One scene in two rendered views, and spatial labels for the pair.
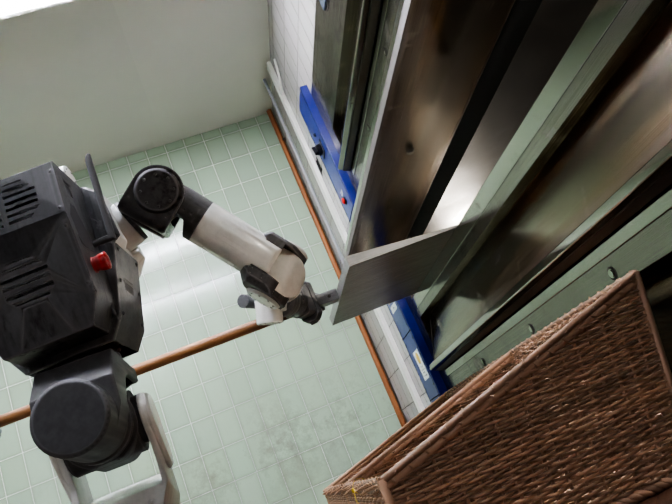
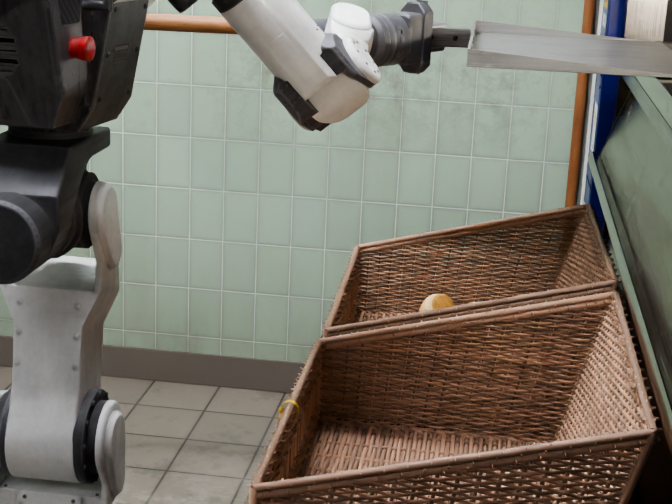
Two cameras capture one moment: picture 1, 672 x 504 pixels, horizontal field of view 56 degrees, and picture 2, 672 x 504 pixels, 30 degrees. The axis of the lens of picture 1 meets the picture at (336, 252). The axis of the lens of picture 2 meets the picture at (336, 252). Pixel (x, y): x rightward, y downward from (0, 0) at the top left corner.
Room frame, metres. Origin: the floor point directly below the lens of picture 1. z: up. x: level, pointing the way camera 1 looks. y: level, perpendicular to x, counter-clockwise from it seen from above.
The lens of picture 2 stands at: (-0.44, -0.47, 1.41)
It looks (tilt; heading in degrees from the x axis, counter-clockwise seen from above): 16 degrees down; 19
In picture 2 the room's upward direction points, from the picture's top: 3 degrees clockwise
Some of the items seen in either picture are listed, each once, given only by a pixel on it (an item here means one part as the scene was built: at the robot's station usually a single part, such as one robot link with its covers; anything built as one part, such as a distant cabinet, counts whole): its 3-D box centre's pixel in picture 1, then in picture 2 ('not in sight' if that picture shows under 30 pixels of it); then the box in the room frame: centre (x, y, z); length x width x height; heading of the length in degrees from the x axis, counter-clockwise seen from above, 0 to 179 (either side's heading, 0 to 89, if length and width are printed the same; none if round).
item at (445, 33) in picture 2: (322, 300); (444, 36); (1.71, 0.09, 1.20); 0.09 x 0.04 x 0.03; 103
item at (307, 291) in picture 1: (296, 301); (396, 38); (1.61, 0.15, 1.20); 0.12 x 0.10 x 0.13; 158
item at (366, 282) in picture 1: (395, 274); (575, 45); (1.76, -0.13, 1.19); 0.55 x 0.36 x 0.03; 13
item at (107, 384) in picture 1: (91, 410); (35, 197); (1.02, 0.48, 1.00); 0.28 x 0.13 x 0.18; 13
